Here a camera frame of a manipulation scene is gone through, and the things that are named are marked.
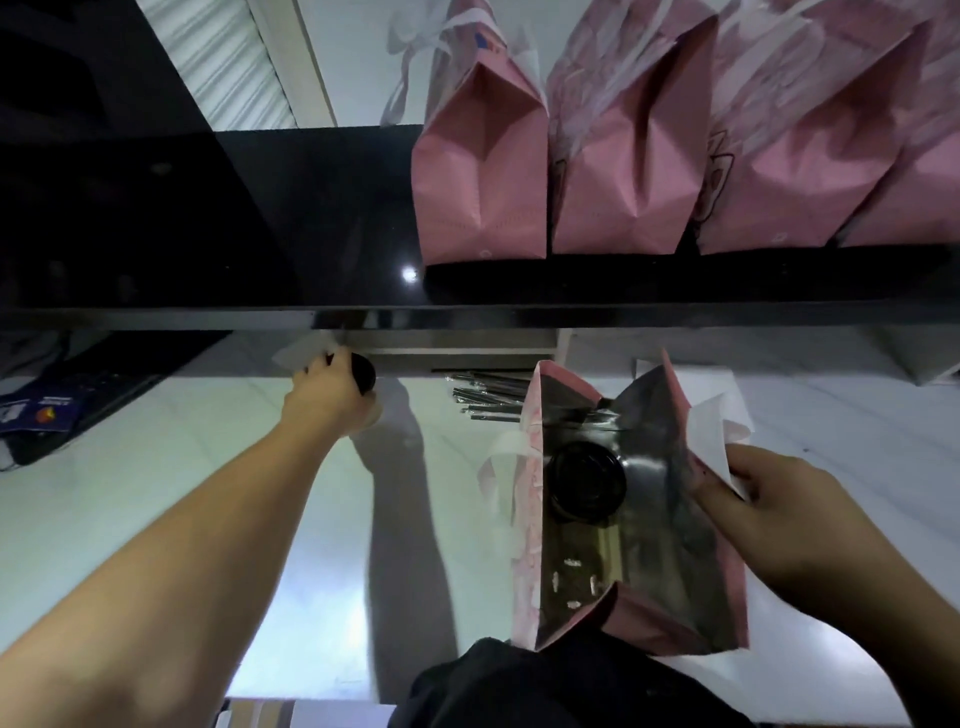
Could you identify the person's left fingers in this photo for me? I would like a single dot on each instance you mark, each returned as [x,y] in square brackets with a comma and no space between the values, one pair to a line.
[339,361]

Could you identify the pink bag with blue mark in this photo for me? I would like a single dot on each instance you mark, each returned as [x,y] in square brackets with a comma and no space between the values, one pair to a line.
[480,180]

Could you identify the person's right hand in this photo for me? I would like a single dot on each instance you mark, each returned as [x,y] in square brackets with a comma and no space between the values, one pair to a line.
[795,525]

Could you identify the person's right forearm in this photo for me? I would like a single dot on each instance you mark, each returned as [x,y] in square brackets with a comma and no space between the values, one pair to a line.
[892,615]

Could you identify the black lidded cup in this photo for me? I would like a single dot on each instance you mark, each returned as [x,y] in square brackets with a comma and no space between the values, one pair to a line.
[364,373]

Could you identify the pink bag with outline print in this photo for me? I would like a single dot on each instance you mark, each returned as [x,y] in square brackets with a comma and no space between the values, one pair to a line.
[810,172]

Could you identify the person's left hand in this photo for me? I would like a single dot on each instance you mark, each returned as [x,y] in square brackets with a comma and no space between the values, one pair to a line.
[322,401]

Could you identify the person's right thumb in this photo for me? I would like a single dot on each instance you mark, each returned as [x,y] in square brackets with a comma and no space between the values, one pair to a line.
[757,465]

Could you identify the black keyboard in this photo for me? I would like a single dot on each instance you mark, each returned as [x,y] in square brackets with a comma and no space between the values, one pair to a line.
[105,382]

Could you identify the person's black clothing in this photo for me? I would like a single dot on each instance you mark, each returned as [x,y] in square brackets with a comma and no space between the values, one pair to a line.
[570,686]

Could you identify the pink folded gift bag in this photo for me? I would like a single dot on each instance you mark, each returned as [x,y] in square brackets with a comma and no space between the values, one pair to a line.
[630,165]
[915,195]

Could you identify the blue printed card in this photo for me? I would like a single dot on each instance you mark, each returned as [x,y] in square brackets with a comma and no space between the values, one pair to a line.
[37,414]

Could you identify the white window blinds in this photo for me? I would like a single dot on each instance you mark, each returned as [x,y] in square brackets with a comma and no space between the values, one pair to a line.
[221,60]

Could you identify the person's left forearm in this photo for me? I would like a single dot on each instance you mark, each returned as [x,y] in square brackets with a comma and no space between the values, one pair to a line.
[172,555]

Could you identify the pink foil-lined bag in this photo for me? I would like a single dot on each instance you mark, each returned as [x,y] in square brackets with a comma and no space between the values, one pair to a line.
[660,570]

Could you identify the black glossy counter shelf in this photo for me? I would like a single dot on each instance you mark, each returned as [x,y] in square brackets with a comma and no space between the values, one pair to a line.
[300,225]

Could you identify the white paper napkin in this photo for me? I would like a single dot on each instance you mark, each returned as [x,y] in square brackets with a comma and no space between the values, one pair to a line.
[296,354]

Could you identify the black round lidded container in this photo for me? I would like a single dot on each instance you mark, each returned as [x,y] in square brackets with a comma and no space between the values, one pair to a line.
[585,484]

